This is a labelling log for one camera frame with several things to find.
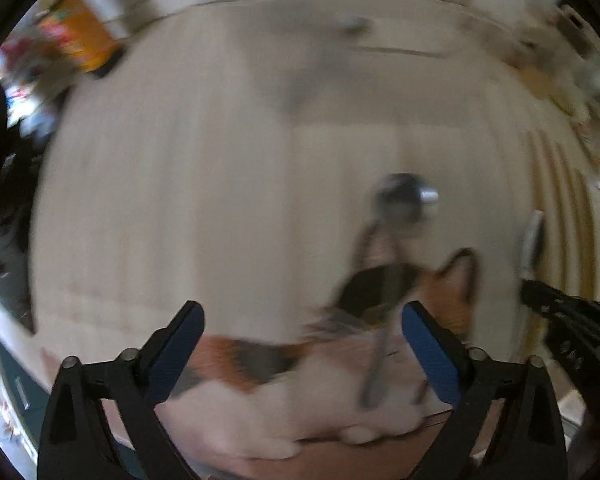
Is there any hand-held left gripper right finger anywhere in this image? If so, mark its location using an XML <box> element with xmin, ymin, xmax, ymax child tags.
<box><xmin>401</xmin><ymin>301</ymin><xmax>567</xmax><ymax>480</ymax></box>

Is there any black object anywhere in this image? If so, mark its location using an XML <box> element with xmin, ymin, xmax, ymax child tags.
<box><xmin>0</xmin><ymin>80</ymin><xmax>37</xmax><ymax>333</ymax></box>

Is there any calico cat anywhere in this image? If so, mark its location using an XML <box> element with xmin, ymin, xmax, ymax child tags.
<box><xmin>155</xmin><ymin>247</ymin><xmax>482</xmax><ymax>462</ymax></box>

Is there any orange label sauce bottle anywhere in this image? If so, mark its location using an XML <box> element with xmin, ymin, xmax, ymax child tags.
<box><xmin>32</xmin><ymin>0</ymin><xmax>123</xmax><ymax>78</ymax></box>

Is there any large metal spoon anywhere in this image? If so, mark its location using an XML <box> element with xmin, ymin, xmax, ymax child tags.
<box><xmin>516</xmin><ymin>209</ymin><xmax>547</xmax><ymax>282</ymax></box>
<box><xmin>360</xmin><ymin>174</ymin><xmax>441</xmax><ymax>408</ymax></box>

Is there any teal cabinet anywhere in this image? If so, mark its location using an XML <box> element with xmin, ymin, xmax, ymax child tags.
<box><xmin>0</xmin><ymin>290</ymin><xmax>51</xmax><ymax>461</ymax></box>

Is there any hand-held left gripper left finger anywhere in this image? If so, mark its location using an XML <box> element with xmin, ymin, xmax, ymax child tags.
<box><xmin>37</xmin><ymin>301</ymin><xmax>206</xmax><ymax>480</ymax></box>

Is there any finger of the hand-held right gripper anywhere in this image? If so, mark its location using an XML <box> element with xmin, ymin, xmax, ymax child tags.
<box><xmin>520</xmin><ymin>280</ymin><xmax>583</xmax><ymax>322</ymax></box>

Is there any pile of packages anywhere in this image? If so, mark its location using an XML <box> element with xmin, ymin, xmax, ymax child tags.
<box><xmin>460</xmin><ymin>0</ymin><xmax>600</xmax><ymax>171</ymax></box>

